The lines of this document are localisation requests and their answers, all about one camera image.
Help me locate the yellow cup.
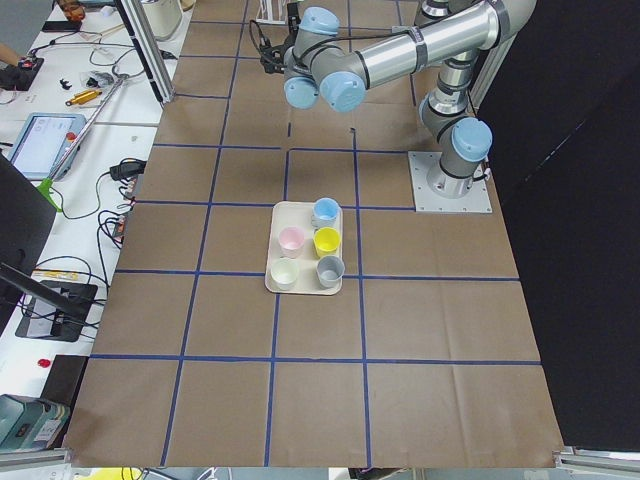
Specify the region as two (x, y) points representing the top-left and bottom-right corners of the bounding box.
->
(313, 227), (341, 258)

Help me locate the cream rectangular tray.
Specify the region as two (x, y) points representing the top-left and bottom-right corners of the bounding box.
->
(264, 201), (342, 296)

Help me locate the pink cup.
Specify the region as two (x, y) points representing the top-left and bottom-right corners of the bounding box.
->
(278, 226), (305, 259)

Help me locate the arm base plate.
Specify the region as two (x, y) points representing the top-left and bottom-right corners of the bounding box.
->
(408, 151), (493, 214)

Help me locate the tablet teach pendant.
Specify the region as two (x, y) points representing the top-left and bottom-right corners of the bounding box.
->
(8, 112), (87, 181)

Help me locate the grey cup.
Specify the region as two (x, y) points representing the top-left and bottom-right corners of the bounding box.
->
(316, 255), (345, 289)

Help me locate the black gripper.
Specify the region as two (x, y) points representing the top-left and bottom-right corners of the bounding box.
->
(259, 43), (290, 74)

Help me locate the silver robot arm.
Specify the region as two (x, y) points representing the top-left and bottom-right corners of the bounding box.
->
(249, 0), (536, 199)

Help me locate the black monitor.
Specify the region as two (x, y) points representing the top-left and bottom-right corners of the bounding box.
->
(0, 153), (58, 331)

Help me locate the aluminium frame post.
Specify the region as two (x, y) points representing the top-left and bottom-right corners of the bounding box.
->
(114, 0), (175, 104)

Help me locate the pale green cup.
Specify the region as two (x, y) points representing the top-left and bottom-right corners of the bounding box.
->
(270, 257), (299, 291)

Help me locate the light blue cup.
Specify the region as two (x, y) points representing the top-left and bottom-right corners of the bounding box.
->
(311, 197), (340, 229)

